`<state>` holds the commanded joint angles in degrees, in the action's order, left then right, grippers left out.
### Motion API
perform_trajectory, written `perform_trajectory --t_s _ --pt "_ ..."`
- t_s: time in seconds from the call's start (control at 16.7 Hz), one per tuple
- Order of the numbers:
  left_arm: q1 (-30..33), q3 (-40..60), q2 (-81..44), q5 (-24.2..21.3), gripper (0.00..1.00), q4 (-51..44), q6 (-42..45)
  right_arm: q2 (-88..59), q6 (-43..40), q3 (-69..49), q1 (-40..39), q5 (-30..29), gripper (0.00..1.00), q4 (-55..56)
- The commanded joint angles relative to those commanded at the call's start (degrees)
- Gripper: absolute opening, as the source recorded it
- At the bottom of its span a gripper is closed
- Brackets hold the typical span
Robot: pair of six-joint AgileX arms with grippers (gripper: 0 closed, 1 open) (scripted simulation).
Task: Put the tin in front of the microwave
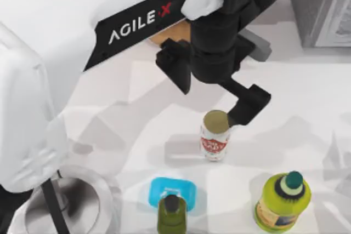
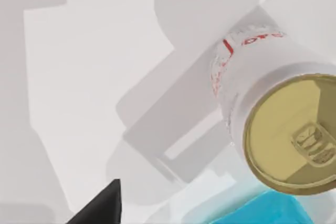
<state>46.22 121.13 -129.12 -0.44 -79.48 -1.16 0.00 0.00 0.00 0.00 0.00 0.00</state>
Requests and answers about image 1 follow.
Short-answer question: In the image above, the round wooden coaster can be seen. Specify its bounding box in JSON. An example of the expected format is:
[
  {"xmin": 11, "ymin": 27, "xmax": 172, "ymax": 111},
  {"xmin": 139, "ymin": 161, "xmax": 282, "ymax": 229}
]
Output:
[{"xmin": 147, "ymin": 21, "xmax": 193, "ymax": 47}]

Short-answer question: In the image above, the pale grey rounded box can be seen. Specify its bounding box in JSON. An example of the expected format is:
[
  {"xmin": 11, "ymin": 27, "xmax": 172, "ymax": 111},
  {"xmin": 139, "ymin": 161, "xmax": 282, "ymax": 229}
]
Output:
[{"xmin": 239, "ymin": 30, "xmax": 273, "ymax": 62}]

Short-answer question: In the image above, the red and white can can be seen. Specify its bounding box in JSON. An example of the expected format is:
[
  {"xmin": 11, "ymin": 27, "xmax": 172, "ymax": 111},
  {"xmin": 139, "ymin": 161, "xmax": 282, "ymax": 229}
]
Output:
[{"xmin": 200, "ymin": 110, "xmax": 234, "ymax": 162}]

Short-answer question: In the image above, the grey cabinet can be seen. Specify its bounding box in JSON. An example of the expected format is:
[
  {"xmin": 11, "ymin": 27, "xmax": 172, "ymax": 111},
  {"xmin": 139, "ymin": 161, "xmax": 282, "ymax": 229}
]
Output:
[{"xmin": 284, "ymin": 0, "xmax": 351, "ymax": 50}]

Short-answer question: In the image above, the yellow-green bottle dark green cap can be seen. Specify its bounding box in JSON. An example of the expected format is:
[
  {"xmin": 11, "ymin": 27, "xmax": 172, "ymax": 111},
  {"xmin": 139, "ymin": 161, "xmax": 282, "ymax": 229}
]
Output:
[{"xmin": 253, "ymin": 170, "xmax": 313, "ymax": 231}]

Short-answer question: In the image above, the light blue soap dish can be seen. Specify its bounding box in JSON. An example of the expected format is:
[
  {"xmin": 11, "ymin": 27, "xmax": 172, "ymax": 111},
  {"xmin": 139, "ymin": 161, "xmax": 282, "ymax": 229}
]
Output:
[{"xmin": 148, "ymin": 177, "xmax": 198, "ymax": 213}]

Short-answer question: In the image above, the olive green bottle black cap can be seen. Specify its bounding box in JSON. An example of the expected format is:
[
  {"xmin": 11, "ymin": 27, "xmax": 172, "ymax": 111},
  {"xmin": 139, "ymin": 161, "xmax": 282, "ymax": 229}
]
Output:
[{"xmin": 156, "ymin": 193, "xmax": 189, "ymax": 234}]

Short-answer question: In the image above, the white round cup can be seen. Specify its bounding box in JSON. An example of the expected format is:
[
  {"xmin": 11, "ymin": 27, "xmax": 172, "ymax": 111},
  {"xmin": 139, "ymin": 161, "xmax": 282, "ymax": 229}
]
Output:
[{"xmin": 13, "ymin": 164, "xmax": 116, "ymax": 234}]

